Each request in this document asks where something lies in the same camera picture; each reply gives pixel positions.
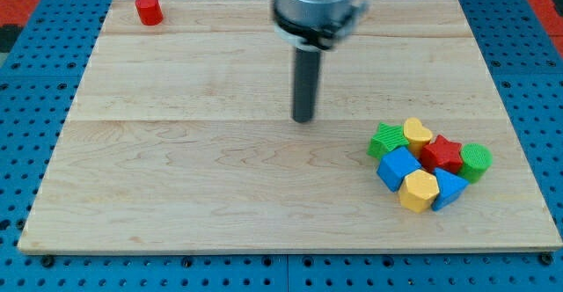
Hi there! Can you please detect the wooden board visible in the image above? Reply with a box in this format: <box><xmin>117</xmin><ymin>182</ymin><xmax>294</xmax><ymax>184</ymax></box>
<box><xmin>18</xmin><ymin>0</ymin><xmax>562</xmax><ymax>255</ymax></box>

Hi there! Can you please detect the red cylinder block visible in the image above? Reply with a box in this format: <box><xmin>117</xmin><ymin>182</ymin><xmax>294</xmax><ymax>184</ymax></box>
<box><xmin>135</xmin><ymin>0</ymin><xmax>164</xmax><ymax>26</ymax></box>

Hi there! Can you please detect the green star block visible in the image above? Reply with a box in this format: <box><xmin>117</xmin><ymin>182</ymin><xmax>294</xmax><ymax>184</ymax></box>
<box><xmin>367</xmin><ymin>122</ymin><xmax>409</xmax><ymax>160</ymax></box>

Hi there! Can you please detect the yellow hexagon block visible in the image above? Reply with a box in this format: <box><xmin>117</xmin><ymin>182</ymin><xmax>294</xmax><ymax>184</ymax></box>
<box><xmin>398</xmin><ymin>170</ymin><xmax>440</xmax><ymax>213</ymax></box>

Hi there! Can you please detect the blue cube block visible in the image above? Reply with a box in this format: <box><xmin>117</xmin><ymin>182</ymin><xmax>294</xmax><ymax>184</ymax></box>
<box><xmin>377</xmin><ymin>147</ymin><xmax>422</xmax><ymax>193</ymax></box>

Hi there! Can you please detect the red star block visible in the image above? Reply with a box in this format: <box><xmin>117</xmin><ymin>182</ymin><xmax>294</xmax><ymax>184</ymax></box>
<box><xmin>420</xmin><ymin>135</ymin><xmax>463</xmax><ymax>174</ymax></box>

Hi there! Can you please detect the yellow heart block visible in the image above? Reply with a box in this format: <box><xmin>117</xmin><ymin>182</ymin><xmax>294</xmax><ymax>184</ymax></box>
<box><xmin>403</xmin><ymin>117</ymin><xmax>434</xmax><ymax>157</ymax></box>

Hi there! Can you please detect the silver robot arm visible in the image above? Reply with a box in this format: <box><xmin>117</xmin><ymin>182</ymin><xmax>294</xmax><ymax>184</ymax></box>
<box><xmin>271</xmin><ymin>0</ymin><xmax>369</xmax><ymax>52</ymax></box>

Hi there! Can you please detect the blue triangle block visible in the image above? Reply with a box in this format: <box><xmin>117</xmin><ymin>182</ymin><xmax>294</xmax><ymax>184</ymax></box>
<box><xmin>431</xmin><ymin>168</ymin><xmax>469</xmax><ymax>211</ymax></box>

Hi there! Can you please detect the green cylinder block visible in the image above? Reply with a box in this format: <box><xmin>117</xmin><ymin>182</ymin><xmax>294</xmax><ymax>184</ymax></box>
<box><xmin>457</xmin><ymin>143</ymin><xmax>493</xmax><ymax>183</ymax></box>

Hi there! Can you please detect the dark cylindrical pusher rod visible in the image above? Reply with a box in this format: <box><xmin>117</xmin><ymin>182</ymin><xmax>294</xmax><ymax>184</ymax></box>
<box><xmin>292</xmin><ymin>48</ymin><xmax>322</xmax><ymax>123</ymax></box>

